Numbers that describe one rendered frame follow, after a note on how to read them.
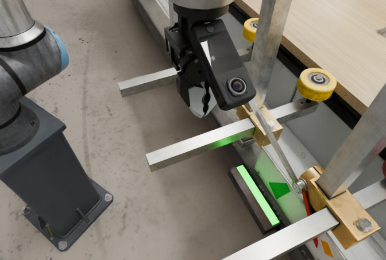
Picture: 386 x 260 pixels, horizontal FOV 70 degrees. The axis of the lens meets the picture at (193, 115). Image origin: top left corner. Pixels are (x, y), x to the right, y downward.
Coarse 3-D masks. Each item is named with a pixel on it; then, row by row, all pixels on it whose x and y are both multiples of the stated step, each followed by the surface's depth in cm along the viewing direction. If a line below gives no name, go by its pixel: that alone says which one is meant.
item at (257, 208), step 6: (234, 168) 71; (234, 174) 69; (240, 174) 69; (240, 180) 68; (240, 186) 67; (246, 186) 67; (246, 192) 66; (246, 198) 65; (252, 198) 65; (252, 204) 64; (258, 204) 64; (258, 210) 63; (258, 216) 62; (264, 216) 62; (264, 222) 62
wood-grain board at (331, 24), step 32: (256, 0) 89; (320, 0) 89; (352, 0) 89; (384, 0) 89; (288, 32) 76; (320, 32) 76; (352, 32) 76; (320, 64) 67; (352, 64) 67; (384, 64) 67; (352, 96) 60
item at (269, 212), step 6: (240, 168) 71; (246, 174) 69; (246, 180) 68; (252, 180) 68; (252, 186) 67; (252, 192) 66; (258, 192) 66; (258, 198) 65; (264, 204) 64; (264, 210) 63; (270, 210) 63; (270, 216) 62; (276, 222) 62
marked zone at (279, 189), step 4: (272, 184) 64; (276, 184) 62; (280, 184) 60; (284, 184) 59; (272, 188) 64; (276, 188) 63; (280, 188) 61; (284, 188) 59; (288, 188) 58; (276, 192) 63; (280, 192) 61; (284, 192) 60; (288, 192) 58; (276, 196) 64; (280, 196) 62
